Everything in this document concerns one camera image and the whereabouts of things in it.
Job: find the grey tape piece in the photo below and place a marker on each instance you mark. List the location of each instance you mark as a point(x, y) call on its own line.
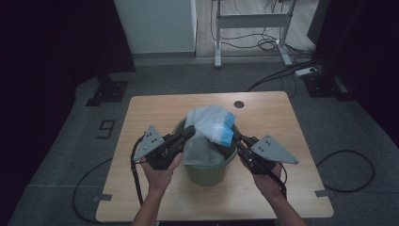
point(103, 197)
point(322, 193)

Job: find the white cabinet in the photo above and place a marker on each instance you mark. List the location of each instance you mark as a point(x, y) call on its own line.
point(156, 25)

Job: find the black stand base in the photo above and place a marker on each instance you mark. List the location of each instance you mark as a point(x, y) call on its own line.
point(108, 91)
point(323, 86)

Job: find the grey metal desk frame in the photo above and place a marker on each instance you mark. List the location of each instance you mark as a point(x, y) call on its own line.
point(251, 20)

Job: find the white trash bag blue band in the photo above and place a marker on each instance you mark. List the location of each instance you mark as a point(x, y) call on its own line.
point(207, 122)

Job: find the person's right hand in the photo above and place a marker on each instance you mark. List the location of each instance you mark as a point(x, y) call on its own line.
point(266, 185)

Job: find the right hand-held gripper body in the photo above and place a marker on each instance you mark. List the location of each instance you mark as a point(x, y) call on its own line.
point(271, 150)

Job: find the person's left hand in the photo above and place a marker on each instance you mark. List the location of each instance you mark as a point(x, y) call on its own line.
point(160, 180)

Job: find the green plastic trash bin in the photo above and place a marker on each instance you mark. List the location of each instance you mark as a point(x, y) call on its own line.
point(207, 175)

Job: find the white power strip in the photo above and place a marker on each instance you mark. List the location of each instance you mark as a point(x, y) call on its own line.
point(306, 71)

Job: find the dark curtain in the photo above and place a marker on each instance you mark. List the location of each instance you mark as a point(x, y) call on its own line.
point(360, 47)
point(47, 62)

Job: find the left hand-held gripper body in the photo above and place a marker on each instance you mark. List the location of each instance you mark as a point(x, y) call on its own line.
point(150, 144)

